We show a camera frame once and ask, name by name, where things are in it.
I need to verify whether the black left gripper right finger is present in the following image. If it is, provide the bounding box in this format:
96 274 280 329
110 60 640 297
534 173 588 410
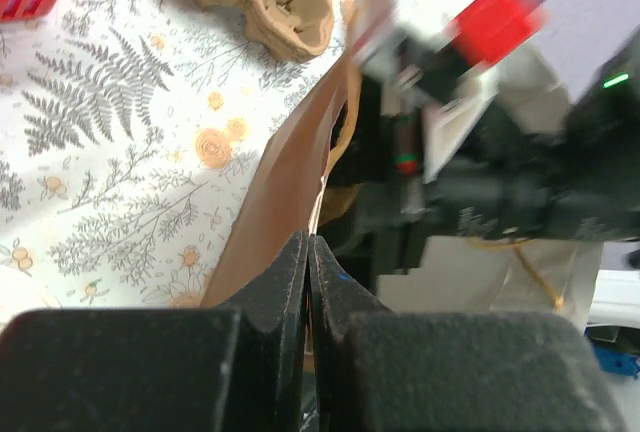
309 237 625 431

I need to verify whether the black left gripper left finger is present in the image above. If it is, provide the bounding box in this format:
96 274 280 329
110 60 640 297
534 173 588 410
1 232 309 431

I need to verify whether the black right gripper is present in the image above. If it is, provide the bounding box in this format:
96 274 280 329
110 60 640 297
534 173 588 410
329 71 639 272

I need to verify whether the brown paper bag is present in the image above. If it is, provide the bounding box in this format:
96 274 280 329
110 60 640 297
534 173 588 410
199 0 606 328

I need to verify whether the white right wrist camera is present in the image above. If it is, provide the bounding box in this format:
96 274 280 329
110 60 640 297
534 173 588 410
332 0 553 187

